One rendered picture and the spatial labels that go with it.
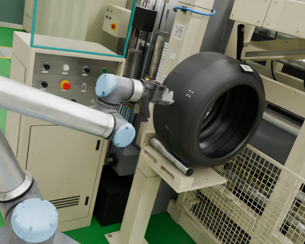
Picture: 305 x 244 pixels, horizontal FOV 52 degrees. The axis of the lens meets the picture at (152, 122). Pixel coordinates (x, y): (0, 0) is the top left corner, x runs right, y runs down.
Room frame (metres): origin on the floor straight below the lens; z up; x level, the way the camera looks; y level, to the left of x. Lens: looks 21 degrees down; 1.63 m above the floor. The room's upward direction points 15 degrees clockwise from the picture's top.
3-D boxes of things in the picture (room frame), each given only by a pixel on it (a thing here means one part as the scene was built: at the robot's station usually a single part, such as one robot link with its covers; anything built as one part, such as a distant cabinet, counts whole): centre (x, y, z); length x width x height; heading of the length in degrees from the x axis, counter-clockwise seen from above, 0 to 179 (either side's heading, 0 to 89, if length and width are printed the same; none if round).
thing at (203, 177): (1.61, -0.24, 0.80); 0.37 x 0.36 x 0.02; 130
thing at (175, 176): (1.53, -0.13, 0.83); 0.36 x 0.09 x 0.06; 40
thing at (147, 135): (1.75, -0.13, 0.90); 0.40 x 0.03 x 0.10; 130
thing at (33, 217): (0.86, 0.31, 0.80); 0.17 x 0.15 x 0.18; 39
